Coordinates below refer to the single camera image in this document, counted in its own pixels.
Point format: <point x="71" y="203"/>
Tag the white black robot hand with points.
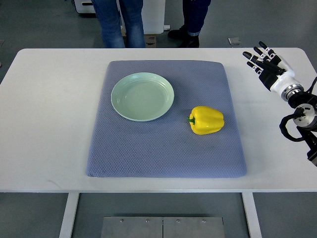
<point x="273" y="71"/>

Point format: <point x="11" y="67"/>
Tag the yellow bell pepper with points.
<point x="205" y="120"/>

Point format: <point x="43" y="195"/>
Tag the grey floor plate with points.
<point x="234" y="41"/>

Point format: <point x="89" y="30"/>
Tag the light green plate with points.
<point x="142" y="96"/>

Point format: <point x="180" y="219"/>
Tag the person in dark jeans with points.
<point x="194" y="14"/>

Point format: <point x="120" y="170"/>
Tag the cardboard box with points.
<point x="150" y="39"/>

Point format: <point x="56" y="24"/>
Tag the blue grey quilted mat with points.
<point x="167" y="147"/>

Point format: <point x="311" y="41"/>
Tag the white cabinet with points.
<point x="153" y="16"/>

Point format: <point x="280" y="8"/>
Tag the white right table leg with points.
<point x="251" y="215"/>

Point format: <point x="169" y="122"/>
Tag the white table leg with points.
<point x="69" y="215"/>
<point x="251" y="215"/>

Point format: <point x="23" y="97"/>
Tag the person in blue jeans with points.
<point x="121" y="23"/>

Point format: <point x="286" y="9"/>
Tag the white machine on floor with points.
<point x="84" y="6"/>

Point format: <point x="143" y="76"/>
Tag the white left table leg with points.
<point x="69" y="215"/>

